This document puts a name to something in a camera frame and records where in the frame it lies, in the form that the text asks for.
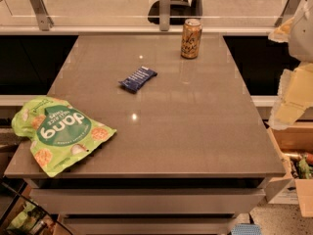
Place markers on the cardboard box with items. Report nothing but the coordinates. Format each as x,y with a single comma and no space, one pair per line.
294,146

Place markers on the black wire basket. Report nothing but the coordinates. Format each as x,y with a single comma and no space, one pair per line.
31,220

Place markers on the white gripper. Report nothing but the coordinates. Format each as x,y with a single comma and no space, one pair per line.
302,36

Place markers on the grey table drawer unit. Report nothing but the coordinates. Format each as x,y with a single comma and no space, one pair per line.
148,211

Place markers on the blue perforated bin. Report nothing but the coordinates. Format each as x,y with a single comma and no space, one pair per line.
246,229

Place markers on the right metal railing bracket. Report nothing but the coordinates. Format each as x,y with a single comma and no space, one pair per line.
288,11

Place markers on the left metal railing bracket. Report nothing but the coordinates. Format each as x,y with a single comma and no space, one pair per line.
44,21

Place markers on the black office chair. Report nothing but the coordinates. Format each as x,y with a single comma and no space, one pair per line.
180,10

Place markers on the orange soda can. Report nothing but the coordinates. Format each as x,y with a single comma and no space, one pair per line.
191,38

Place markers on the green rice chips bag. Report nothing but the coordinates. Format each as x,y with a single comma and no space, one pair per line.
60,134

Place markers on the middle metal railing bracket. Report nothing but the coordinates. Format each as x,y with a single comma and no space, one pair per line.
164,15

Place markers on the blue rxbar blueberry bar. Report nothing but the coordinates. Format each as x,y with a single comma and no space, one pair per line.
135,81

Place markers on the metal railing bracket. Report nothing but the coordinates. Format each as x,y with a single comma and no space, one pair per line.
288,11
44,21
164,15

